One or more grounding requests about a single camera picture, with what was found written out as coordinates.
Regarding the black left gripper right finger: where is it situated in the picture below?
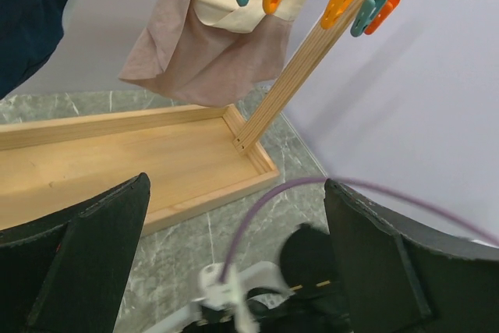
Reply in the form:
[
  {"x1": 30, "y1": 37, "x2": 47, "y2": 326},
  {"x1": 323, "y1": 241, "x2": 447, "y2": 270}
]
[{"x1": 324, "y1": 180, "x2": 498, "y2": 332}]

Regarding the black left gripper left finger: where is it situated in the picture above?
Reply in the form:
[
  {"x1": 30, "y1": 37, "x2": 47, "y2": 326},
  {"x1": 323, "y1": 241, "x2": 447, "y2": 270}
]
[{"x1": 1, "y1": 173, "x2": 150, "y2": 332}]

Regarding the pink beige underwear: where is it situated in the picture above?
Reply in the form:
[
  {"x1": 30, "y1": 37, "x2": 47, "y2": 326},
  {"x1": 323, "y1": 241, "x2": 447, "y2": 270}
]
[{"x1": 119, "y1": 0, "x2": 307, "y2": 107}]

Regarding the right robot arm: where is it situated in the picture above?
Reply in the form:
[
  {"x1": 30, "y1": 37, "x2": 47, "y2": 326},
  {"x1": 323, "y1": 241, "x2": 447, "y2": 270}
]
[{"x1": 185, "y1": 177, "x2": 498, "y2": 332}]

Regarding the navy blue underwear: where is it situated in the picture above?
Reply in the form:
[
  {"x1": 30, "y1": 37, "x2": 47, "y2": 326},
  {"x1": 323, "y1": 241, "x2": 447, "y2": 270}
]
[{"x1": 1, "y1": 0, "x2": 73, "y2": 97}]

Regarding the wooden clothes rack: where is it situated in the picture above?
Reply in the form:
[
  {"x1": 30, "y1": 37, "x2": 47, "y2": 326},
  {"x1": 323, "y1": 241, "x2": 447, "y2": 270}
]
[{"x1": 1, "y1": 0, "x2": 363, "y2": 233}]

